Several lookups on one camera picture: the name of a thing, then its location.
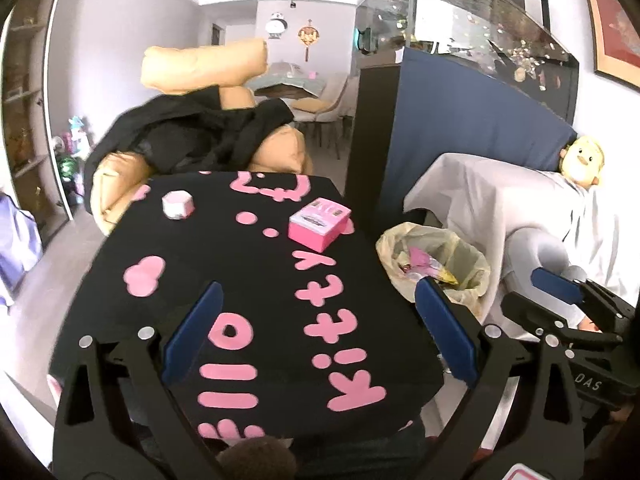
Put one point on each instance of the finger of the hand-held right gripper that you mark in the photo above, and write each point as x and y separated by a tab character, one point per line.
555	280
525	312

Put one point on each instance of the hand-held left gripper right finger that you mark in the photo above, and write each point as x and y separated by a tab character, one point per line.
445	330

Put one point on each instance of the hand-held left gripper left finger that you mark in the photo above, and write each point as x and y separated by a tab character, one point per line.
192	330

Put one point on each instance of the yellow snack wrapper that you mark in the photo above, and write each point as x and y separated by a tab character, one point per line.
444	276

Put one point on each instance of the purple colourful wrapper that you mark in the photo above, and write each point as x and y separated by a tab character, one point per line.
417	259

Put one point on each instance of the pale yellow plastic bag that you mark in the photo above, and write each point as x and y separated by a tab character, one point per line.
395	250

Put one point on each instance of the black pink printed tablecloth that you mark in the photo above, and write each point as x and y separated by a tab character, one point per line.
280	285

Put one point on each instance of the white sheet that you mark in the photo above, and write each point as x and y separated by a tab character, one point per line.
475	190

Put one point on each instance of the yellow duck plush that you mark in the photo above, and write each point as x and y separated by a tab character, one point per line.
582	162

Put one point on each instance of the small white pink box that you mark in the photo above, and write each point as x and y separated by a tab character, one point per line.
177	205

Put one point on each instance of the brown fuzzy object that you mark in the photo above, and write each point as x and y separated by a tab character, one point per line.
257	457

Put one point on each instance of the black jacket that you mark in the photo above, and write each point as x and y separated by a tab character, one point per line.
190	140

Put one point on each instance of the purple bag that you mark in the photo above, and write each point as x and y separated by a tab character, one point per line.
17	245

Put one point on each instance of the black tank stand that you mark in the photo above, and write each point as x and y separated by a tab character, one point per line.
370	150

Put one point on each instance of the tan leather sofa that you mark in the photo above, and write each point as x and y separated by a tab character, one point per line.
285	152

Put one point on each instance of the watermelon ball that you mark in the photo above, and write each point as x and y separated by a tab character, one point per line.
66	166

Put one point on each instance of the colourful toy figure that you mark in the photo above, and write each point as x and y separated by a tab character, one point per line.
77	135

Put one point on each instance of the beige dining chair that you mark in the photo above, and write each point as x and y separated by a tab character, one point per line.
340	105

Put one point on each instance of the dining table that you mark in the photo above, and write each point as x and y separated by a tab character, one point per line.
290	87

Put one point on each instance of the glass door shelf cabinet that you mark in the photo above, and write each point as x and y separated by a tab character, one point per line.
25	110

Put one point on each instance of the glass fish tank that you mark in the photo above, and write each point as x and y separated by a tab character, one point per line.
475	15

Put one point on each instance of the teal aquarium filter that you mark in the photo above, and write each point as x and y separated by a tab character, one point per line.
365	40

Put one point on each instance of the framed wall picture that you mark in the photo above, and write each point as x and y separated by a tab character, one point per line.
620	20

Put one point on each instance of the panda wall clock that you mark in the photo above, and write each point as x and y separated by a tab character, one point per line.
276	25

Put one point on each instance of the golden wall ornament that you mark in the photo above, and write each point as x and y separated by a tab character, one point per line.
308	35

